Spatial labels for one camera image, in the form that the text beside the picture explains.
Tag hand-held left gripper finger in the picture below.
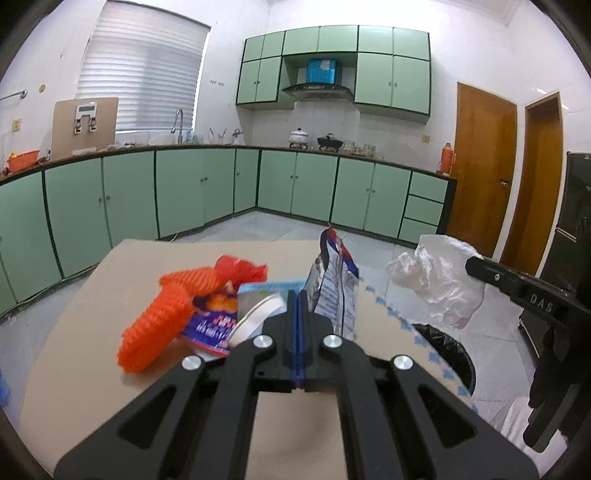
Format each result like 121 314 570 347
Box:
298 290 540 480
53 290 300 480

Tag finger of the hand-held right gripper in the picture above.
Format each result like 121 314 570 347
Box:
465 256 591 324

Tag white plastic bag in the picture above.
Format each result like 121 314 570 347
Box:
385 234 485 329

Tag black lined trash bin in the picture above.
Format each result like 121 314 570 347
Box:
411 323 476 398

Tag red plastic bag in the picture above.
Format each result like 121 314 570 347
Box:
215 255 269 289

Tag orange foam fruit net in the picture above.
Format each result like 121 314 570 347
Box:
117 282 195 374
159 267 232 296

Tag silver blue snack packet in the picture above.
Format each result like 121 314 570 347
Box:
302 226 361 342

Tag black refrigerator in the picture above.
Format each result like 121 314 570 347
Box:
519 152 591 361

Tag wooden door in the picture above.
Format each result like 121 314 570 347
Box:
445 82 518 259
501 91 564 278

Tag green lower cabinets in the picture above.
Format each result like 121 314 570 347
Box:
0 144 458 319

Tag green cabinets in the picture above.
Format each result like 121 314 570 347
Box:
0 144 458 319
235 24 432 125

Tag green upper cabinets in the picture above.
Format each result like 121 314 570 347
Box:
235 24 432 125

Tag range hood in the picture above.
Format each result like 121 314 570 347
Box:
281 83 354 102

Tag blue box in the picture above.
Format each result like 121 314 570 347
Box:
305 58 341 85

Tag cardboard panel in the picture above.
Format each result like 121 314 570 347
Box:
51 97 120 161

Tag white window blind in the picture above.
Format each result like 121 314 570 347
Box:
76 0 212 133

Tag orange basin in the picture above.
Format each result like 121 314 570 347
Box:
6 150 41 174

